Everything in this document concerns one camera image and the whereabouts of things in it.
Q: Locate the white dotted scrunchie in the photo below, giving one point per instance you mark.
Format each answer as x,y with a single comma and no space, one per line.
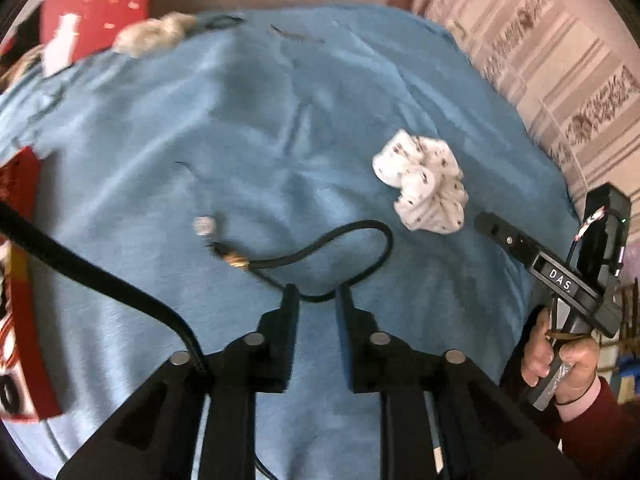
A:
428,177

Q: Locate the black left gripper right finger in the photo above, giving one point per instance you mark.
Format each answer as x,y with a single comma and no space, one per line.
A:
374,360

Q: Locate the person's right hand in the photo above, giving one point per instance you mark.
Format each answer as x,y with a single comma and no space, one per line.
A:
581,386

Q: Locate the red rimmed white box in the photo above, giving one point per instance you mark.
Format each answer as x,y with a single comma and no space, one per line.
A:
26,391

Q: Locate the red gift bag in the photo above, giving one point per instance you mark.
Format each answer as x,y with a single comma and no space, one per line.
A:
71,30

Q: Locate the light blue towel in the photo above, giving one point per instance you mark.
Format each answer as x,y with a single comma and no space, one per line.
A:
268,121

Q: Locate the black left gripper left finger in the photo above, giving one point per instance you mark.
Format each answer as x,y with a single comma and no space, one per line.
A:
262,361

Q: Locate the dark red sleeve forearm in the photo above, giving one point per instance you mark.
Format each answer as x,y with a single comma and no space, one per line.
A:
600,436

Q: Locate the beige fluffy scrunchie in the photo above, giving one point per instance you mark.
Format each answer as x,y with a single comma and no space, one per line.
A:
154,34

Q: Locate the striped patterned pillow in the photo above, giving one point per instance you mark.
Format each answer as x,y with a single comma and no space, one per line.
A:
571,69

